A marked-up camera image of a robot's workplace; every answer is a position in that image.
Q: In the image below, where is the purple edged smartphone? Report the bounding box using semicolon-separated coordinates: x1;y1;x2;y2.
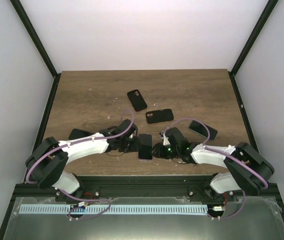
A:
138;134;153;161

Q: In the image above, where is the metal sheet front panel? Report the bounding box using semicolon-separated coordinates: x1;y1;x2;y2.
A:
4;197;284;240

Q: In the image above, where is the light blue slotted cable duct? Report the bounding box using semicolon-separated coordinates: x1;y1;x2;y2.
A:
18;204;208;216

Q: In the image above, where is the black frame post right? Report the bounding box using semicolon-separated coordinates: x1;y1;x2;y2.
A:
230;0;280;76

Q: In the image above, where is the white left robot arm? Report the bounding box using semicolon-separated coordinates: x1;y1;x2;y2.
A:
25;119;138;202

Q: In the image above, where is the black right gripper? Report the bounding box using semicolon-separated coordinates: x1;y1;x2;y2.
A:
148;143;180;161

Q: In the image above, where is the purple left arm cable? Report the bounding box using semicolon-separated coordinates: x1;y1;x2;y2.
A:
25;108;135;222

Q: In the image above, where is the black frame post left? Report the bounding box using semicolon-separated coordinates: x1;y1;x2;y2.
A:
8;0;59;78

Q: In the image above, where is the black frame post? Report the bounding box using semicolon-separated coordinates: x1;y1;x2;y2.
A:
8;0;59;78
230;0;280;76

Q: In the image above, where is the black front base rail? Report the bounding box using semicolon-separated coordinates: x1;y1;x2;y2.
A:
12;175;282;204

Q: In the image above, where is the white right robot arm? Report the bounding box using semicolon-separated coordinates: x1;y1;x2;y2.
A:
152;127;275;202

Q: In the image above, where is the black phone case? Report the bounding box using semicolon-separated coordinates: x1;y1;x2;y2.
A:
127;89;148;112
145;108;174;124

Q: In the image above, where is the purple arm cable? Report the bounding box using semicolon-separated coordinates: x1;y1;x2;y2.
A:
25;108;135;222
161;117;269;221

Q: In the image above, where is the black smartphone left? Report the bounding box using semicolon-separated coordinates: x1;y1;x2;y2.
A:
68;128;94;140

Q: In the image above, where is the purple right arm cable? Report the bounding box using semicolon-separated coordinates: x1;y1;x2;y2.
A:
161;117;269;221

